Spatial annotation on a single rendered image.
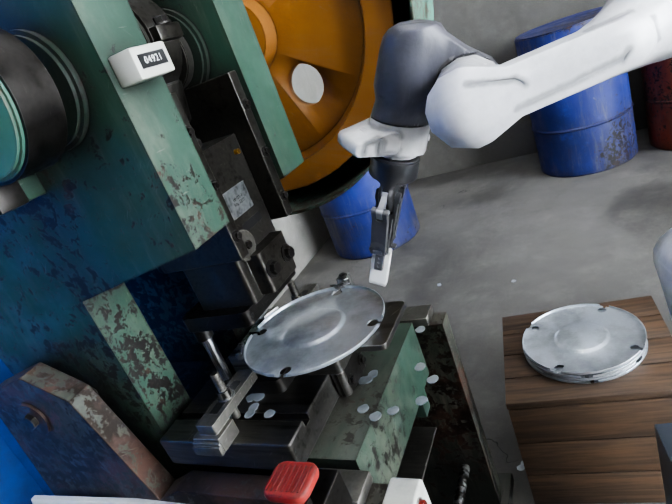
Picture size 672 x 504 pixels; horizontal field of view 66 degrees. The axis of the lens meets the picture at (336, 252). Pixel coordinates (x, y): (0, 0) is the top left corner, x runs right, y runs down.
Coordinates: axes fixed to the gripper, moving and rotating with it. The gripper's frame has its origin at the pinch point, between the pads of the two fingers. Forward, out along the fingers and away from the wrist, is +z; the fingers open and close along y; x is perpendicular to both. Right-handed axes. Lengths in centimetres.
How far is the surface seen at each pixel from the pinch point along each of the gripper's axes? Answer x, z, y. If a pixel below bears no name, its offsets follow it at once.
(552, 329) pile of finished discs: -39, 38, 51
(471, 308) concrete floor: -18, 89, 125
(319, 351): 7.2, 15.9, -7.6
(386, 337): -3.8, 10.9, -4.7
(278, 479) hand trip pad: 3.0, 16.6, -33.1
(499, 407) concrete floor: -34, 82, 62
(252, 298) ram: 20.8, 8.9, -7.0
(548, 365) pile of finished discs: -38, 39, 36
